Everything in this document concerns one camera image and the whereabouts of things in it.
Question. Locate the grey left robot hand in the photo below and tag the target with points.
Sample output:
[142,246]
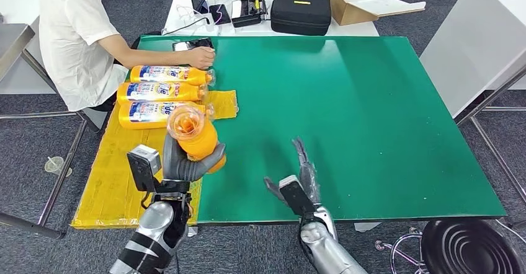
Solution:
[180,165]

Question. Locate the white table with steel legs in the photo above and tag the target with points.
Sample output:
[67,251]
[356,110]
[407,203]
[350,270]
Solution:
[16,46]
[472,46]

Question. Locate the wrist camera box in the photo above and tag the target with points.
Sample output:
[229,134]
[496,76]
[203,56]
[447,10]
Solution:
[296,196]
[144,167]

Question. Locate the orange detergent bottle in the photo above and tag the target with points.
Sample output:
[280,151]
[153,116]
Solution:
[197,136]
[172,75]
[148,116]
[164,92]

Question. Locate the chrome stool base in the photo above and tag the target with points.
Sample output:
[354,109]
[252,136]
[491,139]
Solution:
[400,251]

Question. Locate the person's right forearm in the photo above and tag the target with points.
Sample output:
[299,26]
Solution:
[160,58]

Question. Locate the black handheld device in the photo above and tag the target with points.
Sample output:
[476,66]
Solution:
[248,13]

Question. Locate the black smartphone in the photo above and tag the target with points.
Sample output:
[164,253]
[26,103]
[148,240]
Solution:
[191,43]

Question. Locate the clear plastic cup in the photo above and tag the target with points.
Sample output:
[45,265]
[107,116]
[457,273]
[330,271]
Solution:
[56,165]

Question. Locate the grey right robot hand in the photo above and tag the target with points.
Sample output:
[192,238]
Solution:
[308,177]

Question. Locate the black zip case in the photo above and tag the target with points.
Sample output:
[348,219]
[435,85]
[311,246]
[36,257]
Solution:
[300,16]

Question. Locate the person's right hand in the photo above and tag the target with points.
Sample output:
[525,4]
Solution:
[202,57]

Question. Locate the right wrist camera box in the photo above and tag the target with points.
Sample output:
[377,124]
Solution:
[296,196]

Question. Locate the yellow plastic sheet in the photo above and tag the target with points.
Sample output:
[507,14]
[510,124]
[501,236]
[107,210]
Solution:
[115,182]

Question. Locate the person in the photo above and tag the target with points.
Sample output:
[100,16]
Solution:
[74,38]

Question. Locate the white sheet in box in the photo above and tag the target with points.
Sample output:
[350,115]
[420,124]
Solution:
[386,4]

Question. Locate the open cardboard box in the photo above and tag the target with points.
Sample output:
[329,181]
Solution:
[349,14]

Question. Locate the white power strip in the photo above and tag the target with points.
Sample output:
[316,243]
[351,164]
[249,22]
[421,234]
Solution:
[196,25]

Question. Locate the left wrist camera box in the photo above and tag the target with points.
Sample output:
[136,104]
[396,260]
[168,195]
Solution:
[144,167]

